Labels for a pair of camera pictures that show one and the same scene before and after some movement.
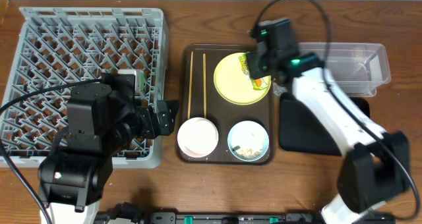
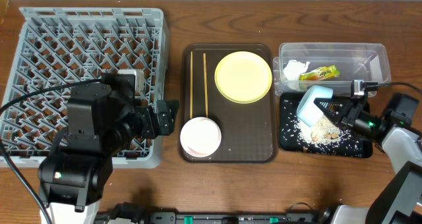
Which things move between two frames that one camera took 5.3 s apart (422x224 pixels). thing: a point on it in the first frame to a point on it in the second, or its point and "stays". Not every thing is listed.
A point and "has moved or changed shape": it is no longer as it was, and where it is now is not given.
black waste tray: x=301 y=131 stays
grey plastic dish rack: x=57 y=47 stays
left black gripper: x=153 y=119 stays
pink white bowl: x=198 y=137 stays
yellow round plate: x=233 y=84 stays
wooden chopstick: x=190 y=89 stays
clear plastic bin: x=357 y=68 stays
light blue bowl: x=248 y=140 to x=307 y=112
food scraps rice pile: x=246 y=153 to x=324 y=130
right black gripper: x=253 y=60 to x=347 y=114
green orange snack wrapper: x=258 y=84 has moved or changed shape
